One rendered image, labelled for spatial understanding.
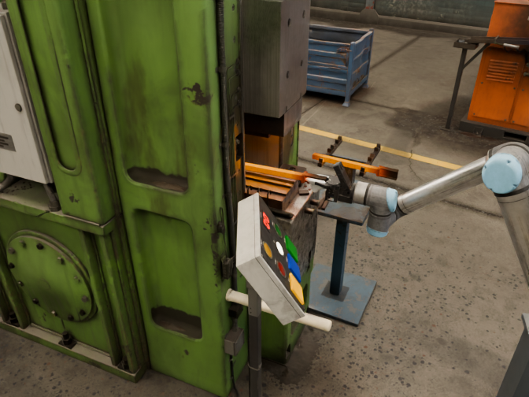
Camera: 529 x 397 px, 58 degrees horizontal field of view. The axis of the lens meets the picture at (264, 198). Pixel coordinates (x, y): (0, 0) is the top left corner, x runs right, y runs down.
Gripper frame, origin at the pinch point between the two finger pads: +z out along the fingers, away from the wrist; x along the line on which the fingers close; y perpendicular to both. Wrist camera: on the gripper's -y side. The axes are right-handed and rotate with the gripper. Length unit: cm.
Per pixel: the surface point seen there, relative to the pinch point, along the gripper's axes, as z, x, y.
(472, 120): -68, 339, 91
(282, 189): 10.0, -5.0, 6.0
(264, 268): -11, -73, -10
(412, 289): -51, 70, 103
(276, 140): 24.1, 22.7, -2.2
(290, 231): 1.3, -15.8, 18.2
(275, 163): 24.5, 22.8, 10.1
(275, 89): 9.4, -17.8, -42.3
